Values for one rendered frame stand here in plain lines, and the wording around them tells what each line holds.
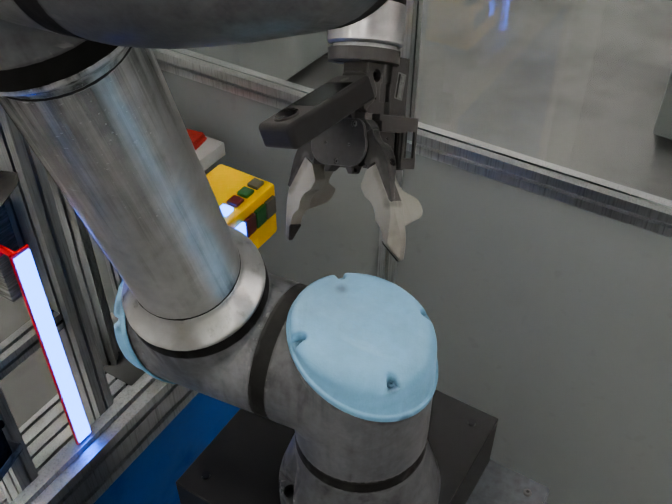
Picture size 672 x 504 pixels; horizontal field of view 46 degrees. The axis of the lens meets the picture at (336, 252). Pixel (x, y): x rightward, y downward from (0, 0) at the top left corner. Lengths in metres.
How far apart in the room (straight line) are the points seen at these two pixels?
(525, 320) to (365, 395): 0.97
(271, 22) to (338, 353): 0.32
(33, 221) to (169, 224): 1.06
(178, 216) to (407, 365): 0.20
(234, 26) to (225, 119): 1.34
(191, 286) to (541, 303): 1.01
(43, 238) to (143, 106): 1.14
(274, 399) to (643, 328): 0.93
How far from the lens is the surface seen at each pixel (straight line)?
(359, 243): 1.60
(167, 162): 0.47
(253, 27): 0.32
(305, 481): 0.71
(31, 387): 2.40
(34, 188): 1.51
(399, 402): 0.59
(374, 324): 0.60
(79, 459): 1.11
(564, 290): 1.45
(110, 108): 0.43
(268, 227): 1.16
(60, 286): 1.65
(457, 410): 0.84
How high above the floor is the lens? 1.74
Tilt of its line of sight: 41 degrees down
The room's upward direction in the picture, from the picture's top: straight up
